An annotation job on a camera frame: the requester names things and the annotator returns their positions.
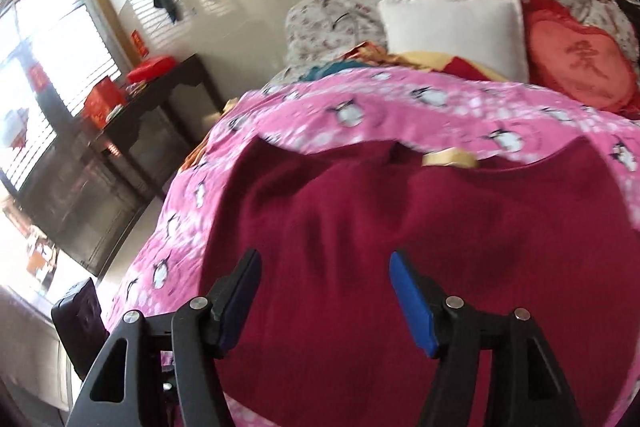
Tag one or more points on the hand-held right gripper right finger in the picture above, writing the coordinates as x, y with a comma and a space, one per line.
412, 302

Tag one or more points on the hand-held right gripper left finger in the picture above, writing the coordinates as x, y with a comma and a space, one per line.
240, 302

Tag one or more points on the maroon sweater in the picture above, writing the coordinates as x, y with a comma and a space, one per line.
350, 217

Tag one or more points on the dark wooden cabinet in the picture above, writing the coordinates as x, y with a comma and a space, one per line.
85, 202

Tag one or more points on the pink penguin blanket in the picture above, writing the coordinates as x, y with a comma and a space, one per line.
380, 107

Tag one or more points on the dark wooden side table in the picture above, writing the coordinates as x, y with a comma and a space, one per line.
170, 102

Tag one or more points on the red carton box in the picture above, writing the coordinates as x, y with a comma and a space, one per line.
104, 103

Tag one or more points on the yellow and red cloth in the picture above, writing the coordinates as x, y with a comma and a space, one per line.
425, 61

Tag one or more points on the white pillow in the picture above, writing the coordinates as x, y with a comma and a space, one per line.
455, 32

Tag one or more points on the red window sticker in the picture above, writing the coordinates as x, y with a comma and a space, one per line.
140, 43

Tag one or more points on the red heart cushion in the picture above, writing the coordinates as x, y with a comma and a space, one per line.
580, 62

